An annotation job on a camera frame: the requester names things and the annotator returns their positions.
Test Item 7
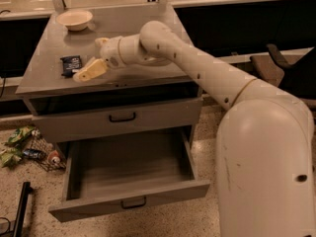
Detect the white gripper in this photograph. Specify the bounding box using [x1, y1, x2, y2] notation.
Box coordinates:
[73, 37, 125, 82]

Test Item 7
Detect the dark blue rxbar wrapper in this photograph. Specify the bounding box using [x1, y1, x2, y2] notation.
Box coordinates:
[60, 55, 82, 77]

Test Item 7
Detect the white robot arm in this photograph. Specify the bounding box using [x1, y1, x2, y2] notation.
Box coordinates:
[74, 21, 316, 237]

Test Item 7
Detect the grey drawer cabinet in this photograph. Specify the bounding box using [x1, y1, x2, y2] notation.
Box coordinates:
[17, 4, 201, 136]

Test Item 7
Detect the open grey middle drawer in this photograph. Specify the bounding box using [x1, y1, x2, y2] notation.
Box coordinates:
[49, 127, 210, 222]

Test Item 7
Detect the white paper bowl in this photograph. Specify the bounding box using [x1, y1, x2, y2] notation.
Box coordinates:
[56, 10, 93, 32]

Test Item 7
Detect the green chip bag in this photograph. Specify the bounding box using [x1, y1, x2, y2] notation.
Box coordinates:
[5, 125, 35, 147]
[0, 148, 22, 168]

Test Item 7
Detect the orange white bottle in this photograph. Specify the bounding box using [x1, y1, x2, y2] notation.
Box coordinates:
[47, 150, 61, 165]

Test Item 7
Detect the blue drink can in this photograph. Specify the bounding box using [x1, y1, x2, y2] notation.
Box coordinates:
[23, 148, 45, 160]

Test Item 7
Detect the black stand leg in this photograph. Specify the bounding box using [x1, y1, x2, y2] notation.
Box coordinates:
[12, 182, 33, 237]

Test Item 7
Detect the black office chair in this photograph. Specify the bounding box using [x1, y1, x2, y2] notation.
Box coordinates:
[250, 43, 316, 111]

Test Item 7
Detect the black wire basket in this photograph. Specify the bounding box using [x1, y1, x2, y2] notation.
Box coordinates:
[28, 137, 66, 172]

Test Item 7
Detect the black cable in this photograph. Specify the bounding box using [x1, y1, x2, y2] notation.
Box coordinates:
[0, 216, 13, 237]

